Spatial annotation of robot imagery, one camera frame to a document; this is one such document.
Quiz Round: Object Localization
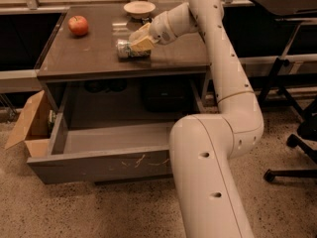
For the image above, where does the black office chair base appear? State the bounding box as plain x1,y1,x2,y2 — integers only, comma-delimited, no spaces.
263,99,317,184

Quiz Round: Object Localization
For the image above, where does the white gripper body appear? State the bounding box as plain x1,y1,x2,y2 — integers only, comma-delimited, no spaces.
149,12,175,45

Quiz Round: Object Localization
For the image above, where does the grey open top drawer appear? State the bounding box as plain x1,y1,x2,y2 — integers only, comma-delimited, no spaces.
27,78,207,185

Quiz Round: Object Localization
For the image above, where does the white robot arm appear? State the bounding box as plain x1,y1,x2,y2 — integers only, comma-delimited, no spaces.
129,0,264,238

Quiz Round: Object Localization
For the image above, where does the black remote control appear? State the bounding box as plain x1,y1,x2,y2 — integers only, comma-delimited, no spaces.
142,17,153,25

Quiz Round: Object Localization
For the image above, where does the black box under cabinet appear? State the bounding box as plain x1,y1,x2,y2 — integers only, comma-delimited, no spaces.
141,76,192,112

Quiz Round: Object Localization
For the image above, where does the brown cardboard box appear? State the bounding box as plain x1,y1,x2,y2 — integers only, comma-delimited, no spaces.
5,90,53,158

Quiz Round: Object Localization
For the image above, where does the grey cabinet table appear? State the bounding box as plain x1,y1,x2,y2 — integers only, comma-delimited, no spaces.
38,3,208,109

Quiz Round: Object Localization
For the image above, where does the white ceramic bowl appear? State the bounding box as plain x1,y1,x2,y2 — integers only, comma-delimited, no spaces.
124,1,156,19

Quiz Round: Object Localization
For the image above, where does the black side table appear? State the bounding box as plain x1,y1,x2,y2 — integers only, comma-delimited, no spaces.
249,0,317,108

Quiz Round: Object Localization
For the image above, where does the red apple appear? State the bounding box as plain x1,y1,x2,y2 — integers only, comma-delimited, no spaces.
67,16,88,36

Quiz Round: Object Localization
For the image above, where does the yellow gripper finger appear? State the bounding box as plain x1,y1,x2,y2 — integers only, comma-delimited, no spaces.
129,23,151,42
131,36,158,52

